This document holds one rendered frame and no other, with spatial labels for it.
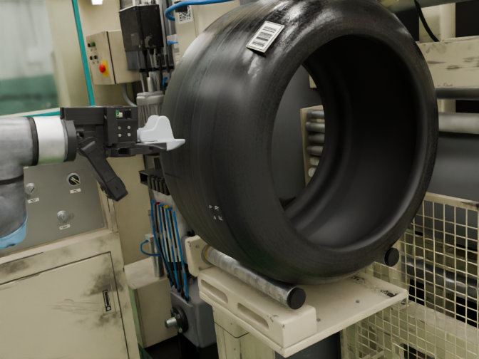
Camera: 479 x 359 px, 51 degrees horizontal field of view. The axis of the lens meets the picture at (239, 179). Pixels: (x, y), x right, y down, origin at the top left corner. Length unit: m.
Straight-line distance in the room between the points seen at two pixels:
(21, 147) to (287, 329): 0.60
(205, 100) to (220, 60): 0.08
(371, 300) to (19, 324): 0.97
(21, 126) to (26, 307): 0.87
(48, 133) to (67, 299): 0.88
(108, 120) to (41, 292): 0.85
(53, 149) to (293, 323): 0.57
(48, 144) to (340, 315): 0.72
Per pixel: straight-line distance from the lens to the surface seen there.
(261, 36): 0.88
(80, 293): 1.62
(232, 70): 0.87
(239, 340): 1.48
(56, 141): 0.81
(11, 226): 0.83
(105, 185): 0.86
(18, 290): 1.57
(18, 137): 0.80
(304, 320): 1.07
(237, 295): 1.16
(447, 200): 1.31
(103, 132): 0.85
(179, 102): 0.97
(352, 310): 1.19
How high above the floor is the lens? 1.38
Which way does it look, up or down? 14 degrees down
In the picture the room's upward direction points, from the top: 6 degrees counter-clockwise
